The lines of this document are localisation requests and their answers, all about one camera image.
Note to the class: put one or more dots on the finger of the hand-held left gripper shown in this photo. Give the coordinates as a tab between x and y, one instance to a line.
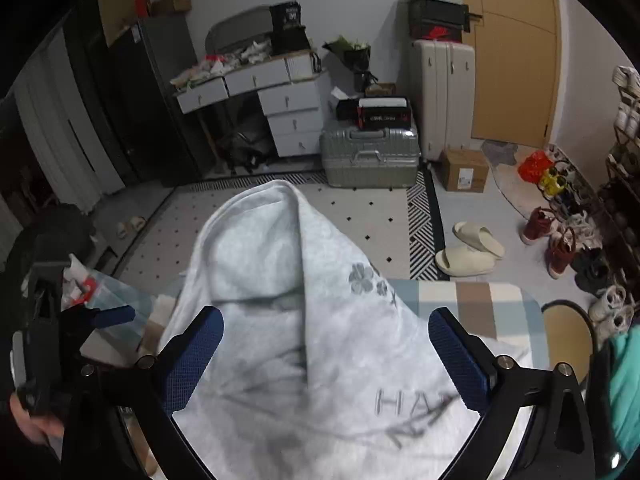
117	316

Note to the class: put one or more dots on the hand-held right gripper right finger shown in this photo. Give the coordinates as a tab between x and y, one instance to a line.
460	360

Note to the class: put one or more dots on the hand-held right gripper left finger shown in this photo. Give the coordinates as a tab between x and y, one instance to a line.
195	360

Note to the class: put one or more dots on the light grey hoodie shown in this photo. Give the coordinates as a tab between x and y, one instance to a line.
300	310

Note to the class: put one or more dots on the person's left hand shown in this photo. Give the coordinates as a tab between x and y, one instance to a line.
35	425

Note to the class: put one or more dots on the clear plastic bag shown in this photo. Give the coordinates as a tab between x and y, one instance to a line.
115	295

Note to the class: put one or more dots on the checkered blanket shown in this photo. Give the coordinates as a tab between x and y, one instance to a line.
475	310

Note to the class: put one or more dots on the pair of small slippers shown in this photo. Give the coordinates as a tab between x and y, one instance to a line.
131	227

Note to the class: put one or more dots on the beige slide sandal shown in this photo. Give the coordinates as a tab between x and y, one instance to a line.
480	240
462	262

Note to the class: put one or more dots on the tan seat chair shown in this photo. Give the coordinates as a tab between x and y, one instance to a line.
565	330

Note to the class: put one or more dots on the red boot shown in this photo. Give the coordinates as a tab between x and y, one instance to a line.
562	255
537	225

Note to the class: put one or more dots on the white sneakers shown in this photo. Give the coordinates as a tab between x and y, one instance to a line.
610	310

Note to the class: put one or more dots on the teal garment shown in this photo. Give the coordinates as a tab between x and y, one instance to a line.
625	390

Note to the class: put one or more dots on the dotted patterned rug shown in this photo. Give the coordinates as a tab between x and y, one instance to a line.
360	220

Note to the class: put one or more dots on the brown cardboard box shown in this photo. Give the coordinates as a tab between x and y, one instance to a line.
465	172

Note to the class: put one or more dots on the white curtain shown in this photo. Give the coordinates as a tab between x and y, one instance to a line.
65	125

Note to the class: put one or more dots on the yellow shoes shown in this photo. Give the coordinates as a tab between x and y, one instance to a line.
552	180

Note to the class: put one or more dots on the dark wardrobe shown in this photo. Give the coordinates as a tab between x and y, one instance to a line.
100	110

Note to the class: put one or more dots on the red plastic bag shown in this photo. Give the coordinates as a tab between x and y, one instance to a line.
535	165

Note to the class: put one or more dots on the dark duffel bag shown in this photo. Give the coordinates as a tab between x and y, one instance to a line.
250	150

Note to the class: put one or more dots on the dark grey refrigerator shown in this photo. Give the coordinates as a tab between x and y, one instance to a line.
155	100

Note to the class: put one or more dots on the silver suitcase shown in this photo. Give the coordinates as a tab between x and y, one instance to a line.
370	160

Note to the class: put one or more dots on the wooden shoe rack with shoes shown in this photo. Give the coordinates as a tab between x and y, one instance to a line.
625	170

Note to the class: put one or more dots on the black and red shoe box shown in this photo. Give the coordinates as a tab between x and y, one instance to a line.
380	114

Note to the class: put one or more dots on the white suitcase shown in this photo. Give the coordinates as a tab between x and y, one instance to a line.
442	100

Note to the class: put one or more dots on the white drawer desk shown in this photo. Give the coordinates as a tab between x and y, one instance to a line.
295	110

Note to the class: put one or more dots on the clutter pile on desk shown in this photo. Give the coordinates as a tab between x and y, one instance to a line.
220	62

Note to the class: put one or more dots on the wooden door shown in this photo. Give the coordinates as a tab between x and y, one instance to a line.
510	60

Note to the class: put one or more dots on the flat cardboard sheet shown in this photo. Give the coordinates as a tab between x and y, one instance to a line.
116	5

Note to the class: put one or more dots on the open small cardboard box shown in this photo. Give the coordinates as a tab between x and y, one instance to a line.
172	2

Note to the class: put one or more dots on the dark wrapped flower bouquet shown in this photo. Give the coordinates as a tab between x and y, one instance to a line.
350	60

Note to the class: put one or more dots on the black paper bag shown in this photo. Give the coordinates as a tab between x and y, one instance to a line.
290	27

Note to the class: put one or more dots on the black shoe box stack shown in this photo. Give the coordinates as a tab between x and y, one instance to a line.
437	20

